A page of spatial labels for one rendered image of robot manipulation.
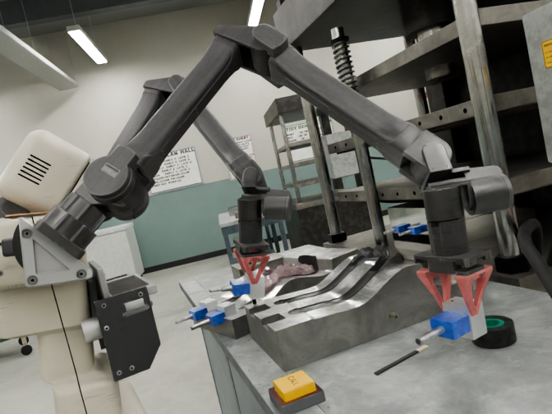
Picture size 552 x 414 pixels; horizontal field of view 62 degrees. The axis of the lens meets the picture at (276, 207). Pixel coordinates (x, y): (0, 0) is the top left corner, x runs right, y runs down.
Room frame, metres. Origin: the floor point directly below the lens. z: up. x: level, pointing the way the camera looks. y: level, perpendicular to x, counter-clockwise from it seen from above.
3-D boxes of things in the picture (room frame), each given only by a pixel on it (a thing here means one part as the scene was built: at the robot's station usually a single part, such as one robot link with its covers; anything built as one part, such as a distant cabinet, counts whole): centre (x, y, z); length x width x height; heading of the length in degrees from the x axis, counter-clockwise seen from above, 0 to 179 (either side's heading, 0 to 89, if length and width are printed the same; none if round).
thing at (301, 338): (1.13, -0.14, 0.87); 0.50 x 0.26 x 0.14; 108
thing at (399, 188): (1.98, -0.85, 1.02); 1.10 x 0.74 x 0.05; 18
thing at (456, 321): (0.70, -0.22, 0.91); 0.13 x 0.05 x 0.05; 122
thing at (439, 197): (0.72, -0.26, 1.10); 0.07 x 0.06 x 0.07; 88
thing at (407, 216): (1.89, -0.74, 0.87); 0.50 x 0.27 x 0.17; 108
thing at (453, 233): (0.72, -0.26, 1.04); 0.10 x 0.07 x 0.07; 32
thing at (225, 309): (1.24, 0.24, 0.86); 0.13 x 0.05 x 0.05; 125
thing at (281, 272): (1.44, 0.05, 0.90); 0.26 x 0.18 x 0.08; 125
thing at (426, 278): (0.73, -0.25, 0.97); 0.07 x 0.07 x 0.09; 32
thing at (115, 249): (7.41, 3.14, 0.47); 1.52 x 0.77 x 0.94; 97
